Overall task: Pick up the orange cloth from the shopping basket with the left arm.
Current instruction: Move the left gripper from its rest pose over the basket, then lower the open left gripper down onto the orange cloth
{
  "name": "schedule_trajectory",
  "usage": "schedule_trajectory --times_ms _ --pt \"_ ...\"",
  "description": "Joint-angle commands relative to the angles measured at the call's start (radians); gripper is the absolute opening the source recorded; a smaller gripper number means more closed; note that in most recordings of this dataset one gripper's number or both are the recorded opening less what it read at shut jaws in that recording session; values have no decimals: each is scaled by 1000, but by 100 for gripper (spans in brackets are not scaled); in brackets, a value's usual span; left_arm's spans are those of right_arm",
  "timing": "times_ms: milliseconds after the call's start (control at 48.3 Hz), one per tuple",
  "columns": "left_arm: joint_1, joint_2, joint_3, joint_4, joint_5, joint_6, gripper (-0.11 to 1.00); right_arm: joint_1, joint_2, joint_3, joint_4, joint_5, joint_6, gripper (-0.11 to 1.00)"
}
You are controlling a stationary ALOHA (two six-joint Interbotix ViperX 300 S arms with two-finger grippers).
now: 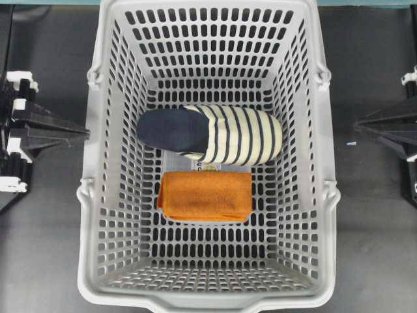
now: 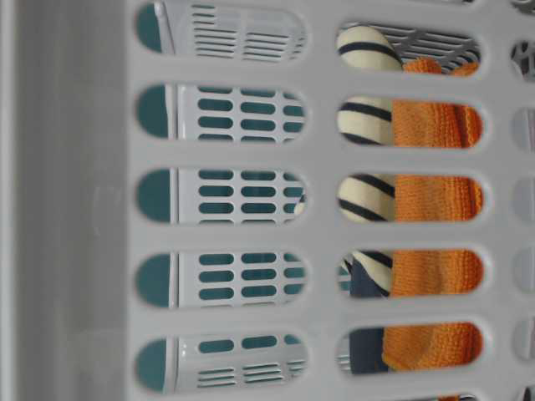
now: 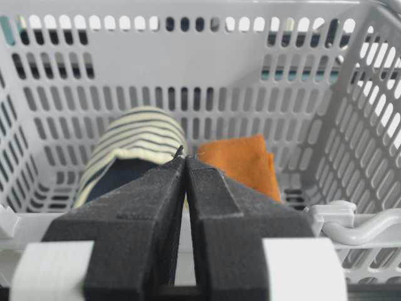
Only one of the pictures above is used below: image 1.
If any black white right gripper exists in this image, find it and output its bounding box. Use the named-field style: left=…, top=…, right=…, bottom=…
left=354, top=66, right=416, bottom=206

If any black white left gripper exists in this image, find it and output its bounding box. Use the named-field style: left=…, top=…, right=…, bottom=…
left=1, top=71, right=90, bottom=209

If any folded orange cloth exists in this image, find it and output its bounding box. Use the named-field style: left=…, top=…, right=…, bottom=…
left=157, top=171, right=253, bottom=223

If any grey plastic shopping basket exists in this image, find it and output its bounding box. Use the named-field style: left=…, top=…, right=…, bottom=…
left=77, top=1, right=340, bottom=312

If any clear plastic package under slipper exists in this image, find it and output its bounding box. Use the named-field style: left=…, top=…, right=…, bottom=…
left=162, top=151, right=251, bottom=173

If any navy striped cream slipper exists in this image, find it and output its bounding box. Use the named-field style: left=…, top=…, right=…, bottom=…
left=136, top=105, right=283, bottom=166

